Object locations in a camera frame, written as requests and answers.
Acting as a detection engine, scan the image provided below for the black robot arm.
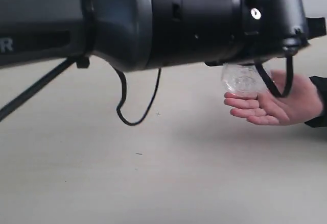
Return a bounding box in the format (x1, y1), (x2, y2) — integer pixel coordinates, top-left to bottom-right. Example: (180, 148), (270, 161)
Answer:
(1, 0), (326, 71)

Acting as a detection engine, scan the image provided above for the black sleeved forearm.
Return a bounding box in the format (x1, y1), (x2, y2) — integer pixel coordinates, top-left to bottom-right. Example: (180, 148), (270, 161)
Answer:
(305, 76), (326, 128)

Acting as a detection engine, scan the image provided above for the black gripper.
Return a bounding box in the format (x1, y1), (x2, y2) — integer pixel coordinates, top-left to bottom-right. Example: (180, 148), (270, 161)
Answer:
(229, 0), (327, 68)

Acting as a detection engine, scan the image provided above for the clear slim tea bottle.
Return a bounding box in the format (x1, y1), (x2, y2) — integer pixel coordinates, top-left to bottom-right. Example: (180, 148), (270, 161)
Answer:
(220, 64), (268, 99)

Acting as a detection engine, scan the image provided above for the person's open right hand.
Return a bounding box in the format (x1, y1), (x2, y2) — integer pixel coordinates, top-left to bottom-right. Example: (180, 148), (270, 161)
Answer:
(224, 74), (322, 126)

